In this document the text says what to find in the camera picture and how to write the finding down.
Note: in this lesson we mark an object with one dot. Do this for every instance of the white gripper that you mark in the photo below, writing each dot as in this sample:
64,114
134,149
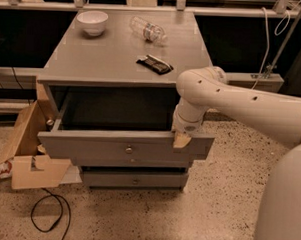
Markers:
186,127

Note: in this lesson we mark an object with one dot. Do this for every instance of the grey top drawer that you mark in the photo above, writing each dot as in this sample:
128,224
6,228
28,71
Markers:
119,127

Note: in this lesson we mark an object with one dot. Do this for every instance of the grey drawer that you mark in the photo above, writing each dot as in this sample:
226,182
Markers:
134,179
119,127

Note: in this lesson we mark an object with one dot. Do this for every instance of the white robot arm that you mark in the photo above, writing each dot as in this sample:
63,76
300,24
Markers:
277,116

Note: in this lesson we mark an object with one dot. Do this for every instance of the grey bottom drawer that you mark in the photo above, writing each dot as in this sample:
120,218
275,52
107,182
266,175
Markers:
134,179

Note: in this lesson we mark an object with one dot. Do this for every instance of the grey drawer cabinet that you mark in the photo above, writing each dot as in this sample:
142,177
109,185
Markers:
110,60

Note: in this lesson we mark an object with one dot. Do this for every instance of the open cardboard box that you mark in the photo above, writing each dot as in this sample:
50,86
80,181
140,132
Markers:
24,159

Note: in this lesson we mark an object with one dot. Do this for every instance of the dark snack wrapper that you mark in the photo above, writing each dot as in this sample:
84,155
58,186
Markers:
155,64

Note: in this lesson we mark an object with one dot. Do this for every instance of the clear plastic water bottle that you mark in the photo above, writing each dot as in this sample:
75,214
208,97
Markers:
148,31

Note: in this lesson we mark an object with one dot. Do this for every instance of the soda can in box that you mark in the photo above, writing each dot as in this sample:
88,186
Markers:
50,122

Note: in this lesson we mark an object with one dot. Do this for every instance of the white ceramic bowl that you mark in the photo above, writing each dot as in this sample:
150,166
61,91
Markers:
93,22

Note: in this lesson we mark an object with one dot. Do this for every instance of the metal tripod pole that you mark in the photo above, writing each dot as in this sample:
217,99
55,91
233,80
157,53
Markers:
270,67

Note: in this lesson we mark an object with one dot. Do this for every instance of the grey metal wall rail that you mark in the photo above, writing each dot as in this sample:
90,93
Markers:
250,80

